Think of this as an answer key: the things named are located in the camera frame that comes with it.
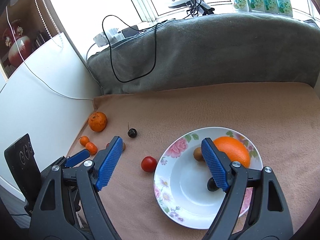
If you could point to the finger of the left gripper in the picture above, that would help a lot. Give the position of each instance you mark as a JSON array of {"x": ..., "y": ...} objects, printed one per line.
[{"x": 77, "y": 158}]

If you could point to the spotted orange tangerine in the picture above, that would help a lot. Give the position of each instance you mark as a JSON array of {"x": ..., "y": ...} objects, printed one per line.
[{"x": 97, "y": 121}]

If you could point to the dark cherry without stem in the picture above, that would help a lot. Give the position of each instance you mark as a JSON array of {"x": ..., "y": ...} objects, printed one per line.
[{"x": 211, "y": 185}]

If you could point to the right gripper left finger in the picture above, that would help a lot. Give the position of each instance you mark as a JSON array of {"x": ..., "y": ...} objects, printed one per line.
[{"x": 68, "y": 205}]

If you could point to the small mandarin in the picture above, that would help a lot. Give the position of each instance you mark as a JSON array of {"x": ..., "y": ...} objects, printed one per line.
[
  {"x": 92, "y": 148},
  {"x": 83, "y": 140}
]

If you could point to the large smooth orange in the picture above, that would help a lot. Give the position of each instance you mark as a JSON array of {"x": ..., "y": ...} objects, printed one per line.
[{"x": 234, "y": 150}]

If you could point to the large cherry tomato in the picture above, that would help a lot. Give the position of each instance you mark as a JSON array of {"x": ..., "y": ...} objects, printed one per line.
[{"x": 149, "y": 164}]

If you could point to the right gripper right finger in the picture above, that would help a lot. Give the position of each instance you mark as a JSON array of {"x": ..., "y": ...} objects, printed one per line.
[{"x": 268, "y": 216}]

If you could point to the floral white plate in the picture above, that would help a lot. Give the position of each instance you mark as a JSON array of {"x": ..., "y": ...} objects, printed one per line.
[{"x": 180, "y": 182}]

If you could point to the white power strip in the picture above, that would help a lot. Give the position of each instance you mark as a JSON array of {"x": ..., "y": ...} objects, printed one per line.
[{"x": 110, "y": 36}]

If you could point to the red white vase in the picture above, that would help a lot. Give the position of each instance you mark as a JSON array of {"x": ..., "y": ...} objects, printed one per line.
[{"x": 18, "y": 43}]

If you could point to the grey green blanket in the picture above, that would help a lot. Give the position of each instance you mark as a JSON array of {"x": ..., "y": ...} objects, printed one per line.
[{"x": 210, "y": 50}]

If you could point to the dark cherry with stem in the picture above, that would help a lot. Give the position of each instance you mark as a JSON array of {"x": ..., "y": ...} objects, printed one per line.
[{"x": 132, "y": 132}]

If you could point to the ring light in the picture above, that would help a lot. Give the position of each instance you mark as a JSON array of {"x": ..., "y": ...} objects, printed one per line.
[{"x": 195, "y": 7}]

